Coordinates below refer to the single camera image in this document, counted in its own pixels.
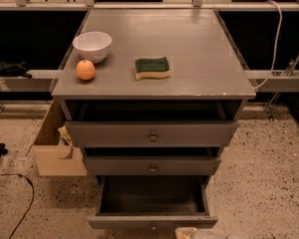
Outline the grey drawer cabinet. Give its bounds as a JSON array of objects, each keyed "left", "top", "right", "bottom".
[{"left": 49, "top": 7, "right": 257, "bottom": 184}]

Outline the grey bottom drawer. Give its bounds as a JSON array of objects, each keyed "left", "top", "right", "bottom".
[{"left": 88, "top": 175, "right": 217, "bottom": 230}]

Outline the green yellow sponge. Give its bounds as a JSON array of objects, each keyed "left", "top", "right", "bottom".
[{"left": 135, "top": 57, "right": 170, "bottom": 80}]

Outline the cardboard box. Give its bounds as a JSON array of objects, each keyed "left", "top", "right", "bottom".
[{"left": 32, "top": 101, "right": 87, "bottom": 176}]

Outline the grey top drawer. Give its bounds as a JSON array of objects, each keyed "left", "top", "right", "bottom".
[{"left": 66, "top": 120, "right": 237, "bottom": 148}]

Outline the black floor cable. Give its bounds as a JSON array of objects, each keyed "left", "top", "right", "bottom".
[{"left": 0, "top": 172, "right": 36, "bottom": 239}]

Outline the white bowl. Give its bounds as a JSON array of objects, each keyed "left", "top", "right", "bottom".
[{"left": 72, "top": 31, "right": 112, "bottom": 63}]

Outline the orange fruit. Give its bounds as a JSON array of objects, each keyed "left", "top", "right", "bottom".
[{"left": 76, "top": 60, "right": 96, "bottom": 81}]

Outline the grey drawer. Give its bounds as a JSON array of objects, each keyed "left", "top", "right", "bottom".
[
  {"left": 88, "top": 175, "right": 217, "bottom": 230},
  {"left": 85, "top": 156, "right": 221, "bottom": 175},
  {"left": 66, "top": 120, "right": 237, "bottom": 148}
]

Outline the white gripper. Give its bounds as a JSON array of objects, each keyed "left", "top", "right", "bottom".
[{"left": 174, "top": 227, "right": 225, "bottom": 239}]

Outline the grey middle drawer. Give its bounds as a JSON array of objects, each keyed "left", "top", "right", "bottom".
[{"left": 85, "top": 156, "right": 221, "bottom": 175}]

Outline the white hanging cable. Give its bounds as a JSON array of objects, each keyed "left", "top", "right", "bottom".
[{"left": 252, "top": 0, "right": 283, "bottom": 92}]

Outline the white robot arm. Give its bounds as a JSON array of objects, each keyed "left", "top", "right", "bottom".
[{"left": 174, "top": 227, "right": 247, "bottom": 239}]

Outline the black object on rail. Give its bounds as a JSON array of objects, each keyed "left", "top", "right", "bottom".
[{"left": 0, "top": 62, "right": 32, "bottom": 79}]

